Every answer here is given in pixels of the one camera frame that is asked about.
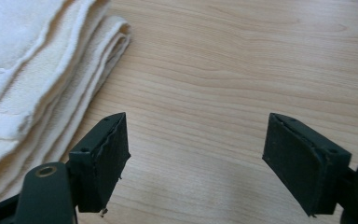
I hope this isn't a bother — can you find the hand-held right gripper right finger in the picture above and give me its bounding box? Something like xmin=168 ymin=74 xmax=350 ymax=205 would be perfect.
xmin=262 ymin=112 xmax=352 ymax=217

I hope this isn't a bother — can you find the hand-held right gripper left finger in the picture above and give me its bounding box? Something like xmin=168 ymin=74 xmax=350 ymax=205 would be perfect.
xmin=68 ymin=112 xmax=131 ymax=214

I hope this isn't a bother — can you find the cream white cloth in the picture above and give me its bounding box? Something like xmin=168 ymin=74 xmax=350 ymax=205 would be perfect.
xmin=0 ymin=0 xmax=132 ymax=210

